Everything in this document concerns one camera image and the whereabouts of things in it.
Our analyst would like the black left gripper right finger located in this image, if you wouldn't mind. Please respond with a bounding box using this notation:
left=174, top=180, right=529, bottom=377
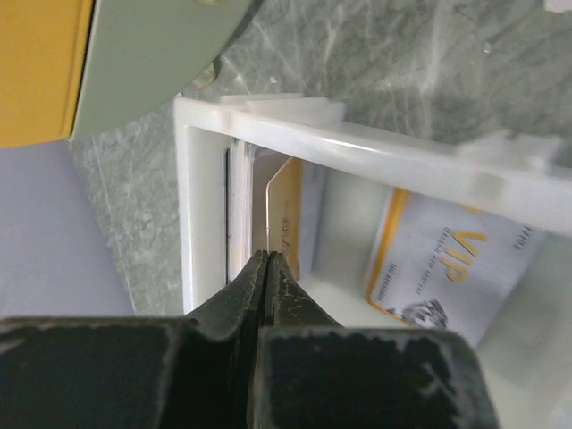
left=254, top=253, right=500, bottom=428

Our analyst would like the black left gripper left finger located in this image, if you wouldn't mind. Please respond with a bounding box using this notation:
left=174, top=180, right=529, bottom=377
left=1, top=251, right=267, bottom=428

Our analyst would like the gold VIP credit card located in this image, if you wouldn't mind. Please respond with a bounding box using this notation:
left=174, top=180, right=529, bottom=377
left=265, top=157, right=302, bottom=280

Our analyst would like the white card tray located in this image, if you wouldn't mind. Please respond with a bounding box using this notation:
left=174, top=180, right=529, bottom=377
left=173, top=94, right=571, bottom=428

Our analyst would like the white gold VIP card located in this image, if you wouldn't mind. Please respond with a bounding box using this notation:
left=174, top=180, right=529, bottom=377
left=366, top=188, right=547, bottom=346

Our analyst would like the round mini drawer cabinet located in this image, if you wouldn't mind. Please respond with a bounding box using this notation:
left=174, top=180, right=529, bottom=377
left=1, top=0, right=253, bottom=147

